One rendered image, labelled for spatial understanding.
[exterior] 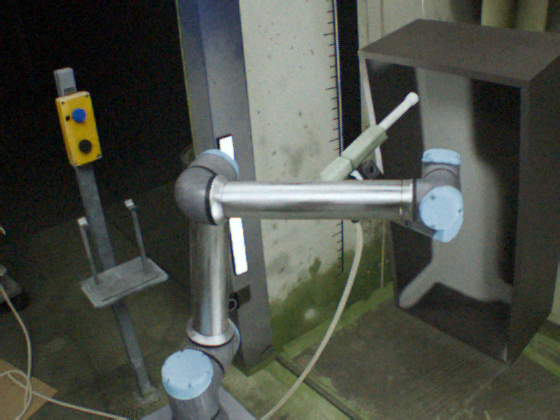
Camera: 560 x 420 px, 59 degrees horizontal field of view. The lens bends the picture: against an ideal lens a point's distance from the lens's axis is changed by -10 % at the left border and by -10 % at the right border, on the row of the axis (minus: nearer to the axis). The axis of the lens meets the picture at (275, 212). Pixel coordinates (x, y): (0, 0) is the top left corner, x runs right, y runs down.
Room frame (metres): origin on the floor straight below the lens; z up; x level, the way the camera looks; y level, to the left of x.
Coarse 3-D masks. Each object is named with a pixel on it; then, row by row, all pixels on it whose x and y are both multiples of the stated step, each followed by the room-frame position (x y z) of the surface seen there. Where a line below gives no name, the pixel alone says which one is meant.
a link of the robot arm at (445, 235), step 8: (408, 224) 1.13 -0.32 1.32; (416, 224) 1.11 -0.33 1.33; (424, 224) 1.09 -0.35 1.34; (456, 224) 1.08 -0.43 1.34; (424, 232) 1.09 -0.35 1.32; (432, 232) 1.07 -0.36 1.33; (440, 232) 1.05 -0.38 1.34; (448, 232) 1.05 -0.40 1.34; (456, 232) 1.08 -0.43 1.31; (440, 240) 1.07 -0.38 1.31; (448, 240) 1.06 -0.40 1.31
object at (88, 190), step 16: (64, 80) 1.88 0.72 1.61; (80, 176) 1.88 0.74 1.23; (80, 192) 1.91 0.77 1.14; (96, 192) 1.90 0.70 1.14; (96, 208) 1.89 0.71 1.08; (96, 224) 1.88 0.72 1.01; (96, 240) 1.88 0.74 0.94; (112, 256) 1.90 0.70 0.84; (112, 304) 1.90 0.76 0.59; (128, 320) 1.90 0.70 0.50; (128, 336) 1.89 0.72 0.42; (128, 352) 1.88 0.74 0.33; (144, 368) 1.90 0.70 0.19; (144, 384) 1.89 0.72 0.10
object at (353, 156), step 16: (416, 96) 1.53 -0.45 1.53; (400, 112) 1.48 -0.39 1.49; (368, 128) 1.43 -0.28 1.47; (384, 128) 1.43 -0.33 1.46; (352, 144) 1.39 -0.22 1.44; (368, 144) 1.37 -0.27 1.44; (336, 160) 1.34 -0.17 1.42; (352, 160) 1.34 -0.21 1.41; (320, 176) 1.29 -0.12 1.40; (336, 176) 1.29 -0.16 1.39
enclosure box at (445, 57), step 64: (384, 64) 1.82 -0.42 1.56; (448, 64) 1.47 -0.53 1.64; (512, 64) 1.39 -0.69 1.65; (448, 128) 1.94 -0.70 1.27; (512, 128) 1.71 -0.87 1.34; (512, 192) 1.74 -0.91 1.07; (448, 256) 2.05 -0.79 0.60; (512, 256) 1.77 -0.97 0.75; (448, 320) 1.74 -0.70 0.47; (512, 320) 1.40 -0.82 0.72
